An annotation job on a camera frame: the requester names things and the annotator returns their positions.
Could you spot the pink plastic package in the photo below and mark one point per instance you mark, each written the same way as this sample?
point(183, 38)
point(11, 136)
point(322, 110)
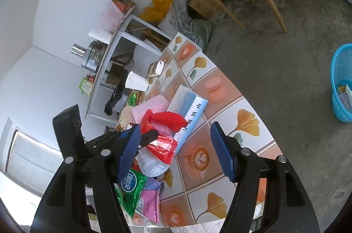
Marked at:
point(156, 104)

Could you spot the blue plastic trash basket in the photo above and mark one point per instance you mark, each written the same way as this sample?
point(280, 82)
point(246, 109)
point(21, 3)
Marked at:
point(340, 77)

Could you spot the pink snack bag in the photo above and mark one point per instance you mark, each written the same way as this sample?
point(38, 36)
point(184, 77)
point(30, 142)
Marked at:
point(149, 202)

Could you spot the red plastic wrapper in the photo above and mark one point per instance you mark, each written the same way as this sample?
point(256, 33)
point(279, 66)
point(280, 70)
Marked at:
point(165, 124)

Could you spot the cardboard box on floor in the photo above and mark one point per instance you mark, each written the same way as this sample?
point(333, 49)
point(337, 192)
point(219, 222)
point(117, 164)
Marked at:
point(205, 8)

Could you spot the small green snack packet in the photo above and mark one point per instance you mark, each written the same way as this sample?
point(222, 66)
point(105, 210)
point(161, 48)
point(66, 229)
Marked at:
point(132, 99)

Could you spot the white paper cup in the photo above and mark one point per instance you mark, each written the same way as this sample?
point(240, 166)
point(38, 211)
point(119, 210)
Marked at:
point(136, 82)

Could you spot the metal pot on table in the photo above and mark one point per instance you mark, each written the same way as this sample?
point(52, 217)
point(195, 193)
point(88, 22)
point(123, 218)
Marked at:
point(91, 56)

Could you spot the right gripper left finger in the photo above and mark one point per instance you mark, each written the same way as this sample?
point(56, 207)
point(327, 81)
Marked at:
point(63, 205)

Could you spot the white strawberry milk bottle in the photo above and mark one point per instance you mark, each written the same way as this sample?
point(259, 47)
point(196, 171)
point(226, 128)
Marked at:
point(149, 164)

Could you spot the white side table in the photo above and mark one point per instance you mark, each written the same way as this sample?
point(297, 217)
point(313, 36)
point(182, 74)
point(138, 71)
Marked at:
point(115, 46)

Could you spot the blue white tissue box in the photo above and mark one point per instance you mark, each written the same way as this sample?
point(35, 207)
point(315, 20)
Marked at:
point(190, 106)

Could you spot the green chip bag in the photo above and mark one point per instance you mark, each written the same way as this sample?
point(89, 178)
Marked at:
point(128, 191)

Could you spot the yellow plastic bag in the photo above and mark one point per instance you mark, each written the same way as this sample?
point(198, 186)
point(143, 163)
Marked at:
point(157, 12)

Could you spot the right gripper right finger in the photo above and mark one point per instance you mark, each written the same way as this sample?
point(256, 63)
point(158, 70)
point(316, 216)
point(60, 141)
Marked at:
point(287, 207)

